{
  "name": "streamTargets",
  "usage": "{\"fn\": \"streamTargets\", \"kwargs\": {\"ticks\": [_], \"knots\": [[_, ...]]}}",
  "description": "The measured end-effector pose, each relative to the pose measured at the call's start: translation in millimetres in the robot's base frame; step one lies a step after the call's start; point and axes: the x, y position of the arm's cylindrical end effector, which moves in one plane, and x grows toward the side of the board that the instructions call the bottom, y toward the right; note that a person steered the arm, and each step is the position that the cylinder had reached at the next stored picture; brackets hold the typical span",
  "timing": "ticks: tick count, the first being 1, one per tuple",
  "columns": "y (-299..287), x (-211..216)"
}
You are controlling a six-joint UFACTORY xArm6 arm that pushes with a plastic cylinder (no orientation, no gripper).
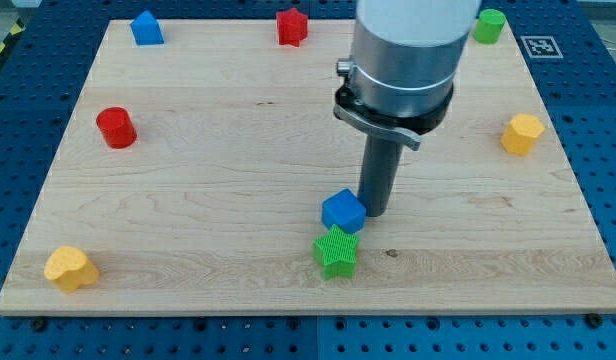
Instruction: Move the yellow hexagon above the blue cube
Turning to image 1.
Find green star block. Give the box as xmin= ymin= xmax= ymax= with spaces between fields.
xmin=313 ymin=225 xmax=359 ymax=281

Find wooden board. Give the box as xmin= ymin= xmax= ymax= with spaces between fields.
xmin=0 ymin=20 xmax=616 ymax=317

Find red cylinder block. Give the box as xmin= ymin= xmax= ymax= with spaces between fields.
xmin=96 ymin=107 xmax=137 ymax=149

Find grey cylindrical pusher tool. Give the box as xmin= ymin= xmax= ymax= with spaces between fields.
xmin=357 ymin=136 xmax=403 ymax=217

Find yellow heart block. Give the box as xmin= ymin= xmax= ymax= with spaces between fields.
xmin=43 ymin=246 xmax=99 ymax=293

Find green cylinder block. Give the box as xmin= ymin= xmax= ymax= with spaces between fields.
xmin=473 ymin=8 xmax=507 ymax=44

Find blue pentagon block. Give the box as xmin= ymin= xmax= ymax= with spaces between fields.
xmin=130 ymin=10 xmax=164 ymax=46

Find red star block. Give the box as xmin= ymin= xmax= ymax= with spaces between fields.
xmin=276 ymin=8 xmax=308 ymax=47

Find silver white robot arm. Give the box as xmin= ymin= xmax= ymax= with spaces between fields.
xmin=333 ymin=0 xmax=481 ymax=150

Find blue cube block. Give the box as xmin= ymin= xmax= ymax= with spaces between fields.
xmin=321 ymin=189 xmax=366 ymax=234

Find fiducial marker tag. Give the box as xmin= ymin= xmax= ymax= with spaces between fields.
xmin=521 ymin=35 xmax=563 ymax=59

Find yellow hexagon block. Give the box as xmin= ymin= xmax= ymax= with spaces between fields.
xmin=500 ymin=113 xmax=545 ymax=156

